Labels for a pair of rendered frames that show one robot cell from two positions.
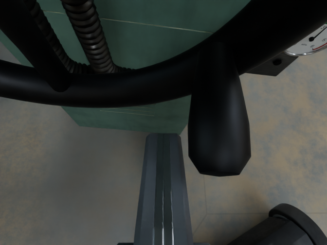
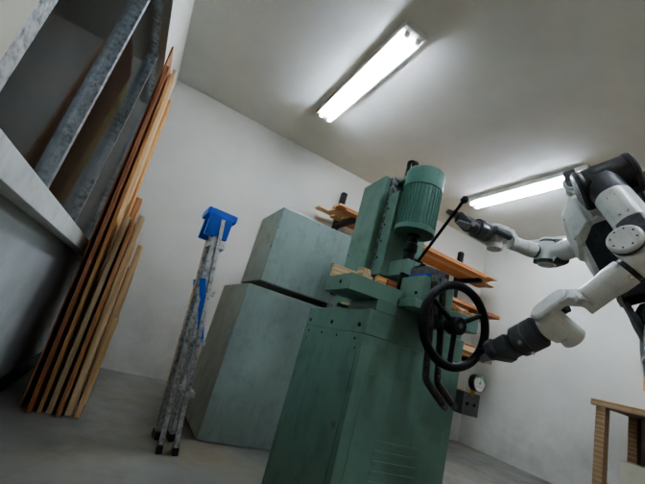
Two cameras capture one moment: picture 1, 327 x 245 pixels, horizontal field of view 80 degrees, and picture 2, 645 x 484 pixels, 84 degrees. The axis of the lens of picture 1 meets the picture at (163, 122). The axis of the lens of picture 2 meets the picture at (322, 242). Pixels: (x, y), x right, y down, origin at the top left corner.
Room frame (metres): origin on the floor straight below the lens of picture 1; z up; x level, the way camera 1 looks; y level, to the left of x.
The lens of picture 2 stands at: (-1.04, 0.71, 0.62)
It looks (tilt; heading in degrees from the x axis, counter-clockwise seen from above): 16 degrees up; 353
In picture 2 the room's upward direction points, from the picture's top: 16 degrees clockwise
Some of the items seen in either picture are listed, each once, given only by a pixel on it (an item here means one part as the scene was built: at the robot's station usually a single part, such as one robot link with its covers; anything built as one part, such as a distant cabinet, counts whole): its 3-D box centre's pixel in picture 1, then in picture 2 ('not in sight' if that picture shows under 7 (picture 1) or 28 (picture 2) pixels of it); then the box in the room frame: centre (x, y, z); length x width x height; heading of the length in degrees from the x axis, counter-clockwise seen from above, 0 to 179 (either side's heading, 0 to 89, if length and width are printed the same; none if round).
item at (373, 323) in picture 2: not in sight; (376, 331); (0.51, 0.19, 0.76); 0.57 x 0.45 x 0.09; 13
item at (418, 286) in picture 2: not in sight; (425, 293); (0.20, 0.14, 0.91); 0.15 x 0.14 x 0.09; 103
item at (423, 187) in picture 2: not in sight; (419, 204); (0.39, 0.16, 1.35); 0.18 x 0.18 x 0.31
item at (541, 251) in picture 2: not in sight; (535, 250); (0.37, -0.42, 1.31); 0.19 x 0.11 x 0.10; 92
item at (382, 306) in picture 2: not in sight; (404, 319); (0.33, 0.15, 0.82); 0.40 x 0.21 x 0.04; 103
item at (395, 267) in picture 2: not in sight; (403, 272); (0.41, 0.17, 1.03); 0.14 x 0.07 x 0.09; 13
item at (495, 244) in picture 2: not in sight; (493, 236); (0.36, -0.20, 1.30); 0.11 x 0.11 x 0.11; 13
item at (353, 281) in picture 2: not in sight; (409, 304); (0.28, 0.16, 0.87); 0.61 x 0.30 x 0.06; 103
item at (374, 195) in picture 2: not in sight; (375, 251); (0.67, 0.23, 1.16); 0.22 x 0.22 x 0.72; 13
